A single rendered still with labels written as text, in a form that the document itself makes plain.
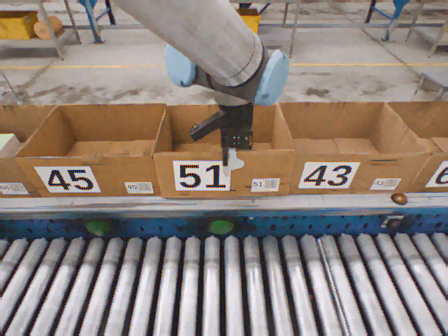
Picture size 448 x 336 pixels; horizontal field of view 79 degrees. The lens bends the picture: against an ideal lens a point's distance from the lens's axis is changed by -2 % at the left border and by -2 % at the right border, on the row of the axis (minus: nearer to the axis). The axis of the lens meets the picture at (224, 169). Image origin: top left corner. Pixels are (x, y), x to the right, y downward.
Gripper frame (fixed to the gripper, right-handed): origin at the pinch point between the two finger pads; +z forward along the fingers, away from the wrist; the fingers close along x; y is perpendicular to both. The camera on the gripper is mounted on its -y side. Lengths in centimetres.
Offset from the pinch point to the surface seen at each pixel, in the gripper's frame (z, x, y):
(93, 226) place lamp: 18.1, -2.1, -40.8
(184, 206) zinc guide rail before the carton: 11.8, -0.6, -12.1
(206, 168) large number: -1.4, -0.5, -4.9
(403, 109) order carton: -8, 29, 67
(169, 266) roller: 28.2, -9.3, -17.0
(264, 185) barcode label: 5.4, 0.7, 12.0
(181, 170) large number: -0.8, -0.5, -12.0
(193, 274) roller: 29.0, -11.8, -9.5
